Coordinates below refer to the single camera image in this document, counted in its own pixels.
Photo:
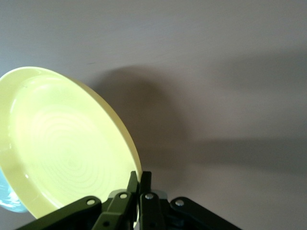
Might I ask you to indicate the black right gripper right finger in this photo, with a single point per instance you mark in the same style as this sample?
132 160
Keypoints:
151 213

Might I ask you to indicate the pale green round plate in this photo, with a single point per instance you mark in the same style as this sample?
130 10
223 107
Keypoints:
9 198

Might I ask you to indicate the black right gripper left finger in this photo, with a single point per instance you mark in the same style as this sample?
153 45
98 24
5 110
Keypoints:
115 210

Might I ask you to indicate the yellow round plate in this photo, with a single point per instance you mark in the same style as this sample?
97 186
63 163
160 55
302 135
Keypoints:
60 131

